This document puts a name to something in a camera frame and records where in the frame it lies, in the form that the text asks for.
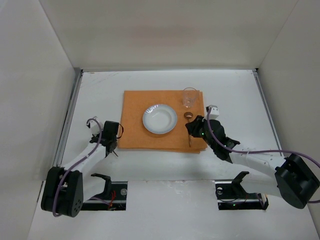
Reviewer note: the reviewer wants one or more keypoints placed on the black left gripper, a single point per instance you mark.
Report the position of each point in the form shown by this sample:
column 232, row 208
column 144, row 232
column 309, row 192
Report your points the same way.
column 110, row 146

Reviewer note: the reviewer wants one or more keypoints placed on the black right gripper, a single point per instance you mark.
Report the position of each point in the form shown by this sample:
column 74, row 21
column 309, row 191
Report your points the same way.
column 196, row 128

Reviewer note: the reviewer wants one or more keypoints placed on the copper spoon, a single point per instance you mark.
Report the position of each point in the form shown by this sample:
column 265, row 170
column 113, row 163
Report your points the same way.
column 188, row 116

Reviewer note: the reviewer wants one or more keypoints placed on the orange cloth placemat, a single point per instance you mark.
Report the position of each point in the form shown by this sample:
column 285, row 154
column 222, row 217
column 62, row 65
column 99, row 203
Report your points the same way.
column 136, row 136

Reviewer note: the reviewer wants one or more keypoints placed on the clear plastic cup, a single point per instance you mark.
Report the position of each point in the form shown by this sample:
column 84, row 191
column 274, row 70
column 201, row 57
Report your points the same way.
column 189, row 96

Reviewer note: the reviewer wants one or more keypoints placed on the white ceramic plate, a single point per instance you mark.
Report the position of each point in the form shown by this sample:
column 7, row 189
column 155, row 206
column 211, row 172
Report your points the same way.
column 159, row 119

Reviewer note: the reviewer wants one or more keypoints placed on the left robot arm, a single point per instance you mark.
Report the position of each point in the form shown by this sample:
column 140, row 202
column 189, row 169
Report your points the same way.
column 75, row 186

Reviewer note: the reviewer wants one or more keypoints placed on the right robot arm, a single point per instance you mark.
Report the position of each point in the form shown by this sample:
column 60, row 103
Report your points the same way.
column 291, row 178

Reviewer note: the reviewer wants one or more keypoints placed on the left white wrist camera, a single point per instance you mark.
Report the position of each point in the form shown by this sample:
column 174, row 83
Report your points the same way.
column 95, row 125

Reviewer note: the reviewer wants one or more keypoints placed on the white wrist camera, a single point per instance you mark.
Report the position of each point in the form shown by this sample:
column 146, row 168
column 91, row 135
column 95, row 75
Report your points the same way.
column 95, row 125
column 212, row 112

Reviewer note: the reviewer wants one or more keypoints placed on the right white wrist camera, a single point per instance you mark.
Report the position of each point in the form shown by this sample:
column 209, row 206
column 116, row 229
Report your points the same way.
column 212, row 112

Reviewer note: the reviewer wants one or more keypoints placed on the left aluminium frame rail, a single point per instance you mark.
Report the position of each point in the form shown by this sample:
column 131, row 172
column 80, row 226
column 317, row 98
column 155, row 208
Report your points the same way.
column 58, row 157

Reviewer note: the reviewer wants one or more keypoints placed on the aluminium frame rail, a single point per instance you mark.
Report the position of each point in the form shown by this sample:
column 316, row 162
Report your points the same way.
column 58, row 157
column 270, row 119

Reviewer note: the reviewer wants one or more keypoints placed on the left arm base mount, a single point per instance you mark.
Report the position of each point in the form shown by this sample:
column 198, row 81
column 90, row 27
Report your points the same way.
column 103, row 194

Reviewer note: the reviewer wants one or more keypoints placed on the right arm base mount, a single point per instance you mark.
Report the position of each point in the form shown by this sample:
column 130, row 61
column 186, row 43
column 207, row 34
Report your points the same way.
column 232, row 196

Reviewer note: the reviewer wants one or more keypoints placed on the right aluminium frame rail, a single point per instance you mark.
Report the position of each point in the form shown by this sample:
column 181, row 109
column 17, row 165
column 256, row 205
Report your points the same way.
column 270, row 119

